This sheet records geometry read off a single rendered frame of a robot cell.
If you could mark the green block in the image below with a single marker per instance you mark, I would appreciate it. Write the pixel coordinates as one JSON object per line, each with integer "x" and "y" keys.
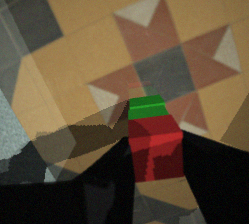
{"x": 147, "y": 112}
{"x": 147, "y": 101}

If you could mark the red block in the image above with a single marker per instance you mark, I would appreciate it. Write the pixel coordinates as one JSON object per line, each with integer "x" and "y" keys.
{"x": 156, "y": 147}

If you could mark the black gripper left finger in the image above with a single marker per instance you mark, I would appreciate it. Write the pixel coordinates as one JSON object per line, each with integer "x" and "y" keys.
{"x": 102, "y": 194}

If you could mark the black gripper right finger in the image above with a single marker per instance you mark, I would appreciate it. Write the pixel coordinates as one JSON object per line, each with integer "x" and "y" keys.
{"x": 219, "y": 179}

